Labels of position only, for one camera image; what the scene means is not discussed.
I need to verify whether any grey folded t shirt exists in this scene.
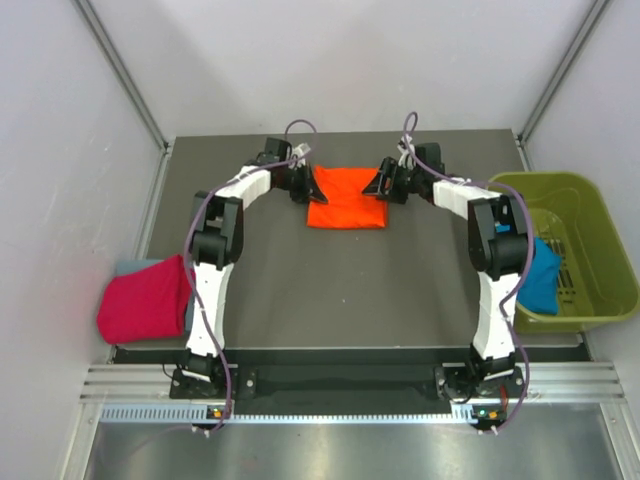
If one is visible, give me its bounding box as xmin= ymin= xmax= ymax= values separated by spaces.
xmin=115 ymin=259 xmax=195 ymax=334

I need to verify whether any blue t shirt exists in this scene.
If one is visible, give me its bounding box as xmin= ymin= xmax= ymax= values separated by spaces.
xmin=517 ymin=237 xmax=562 ymax=315

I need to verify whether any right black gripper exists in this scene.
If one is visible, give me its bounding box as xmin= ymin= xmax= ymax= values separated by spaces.
xmin=363 ymin=157 xmax=425 ymax=204

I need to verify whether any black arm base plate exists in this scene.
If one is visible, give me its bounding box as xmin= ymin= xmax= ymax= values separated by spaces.
xmin=168 ymin=363 xmax=527 ymax=402

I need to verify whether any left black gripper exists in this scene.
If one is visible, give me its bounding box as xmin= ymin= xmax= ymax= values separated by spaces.
xmin=275 ymin=160 xmax=326 ymax=204

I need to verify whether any olive green plastic bin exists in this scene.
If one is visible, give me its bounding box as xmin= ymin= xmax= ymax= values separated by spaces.
xmin=491 ymin=172 xmax=639 ymax=334

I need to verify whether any red folded t shirt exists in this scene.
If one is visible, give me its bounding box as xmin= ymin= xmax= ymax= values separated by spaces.
xmin=96 ymin=254 xmax=192 ymax=345

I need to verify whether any aluminium frame rail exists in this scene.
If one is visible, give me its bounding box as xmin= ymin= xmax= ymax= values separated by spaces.
xmin=80 ymin=362 xmax=625 ymax=404

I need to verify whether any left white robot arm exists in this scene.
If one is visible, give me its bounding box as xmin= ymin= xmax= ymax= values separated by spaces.
xmin=179 ymin=137 xmax=328 ymax=397

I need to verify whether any orange t shirt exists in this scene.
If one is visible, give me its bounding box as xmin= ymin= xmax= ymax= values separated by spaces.
xmin=307 ymin=166 xmax=388 ymax=230

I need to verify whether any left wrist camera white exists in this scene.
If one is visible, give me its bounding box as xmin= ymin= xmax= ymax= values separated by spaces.
xmin=289 ymin=143 xmax=312 ymax=169

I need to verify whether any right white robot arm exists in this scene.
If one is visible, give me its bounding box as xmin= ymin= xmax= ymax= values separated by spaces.
xmin=363 ymin=139 xmax=535 ymax=402

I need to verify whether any slotted cable duct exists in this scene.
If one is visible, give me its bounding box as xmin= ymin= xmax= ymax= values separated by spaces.
xmin=100 ymin=404 xmax=498 ymax=426

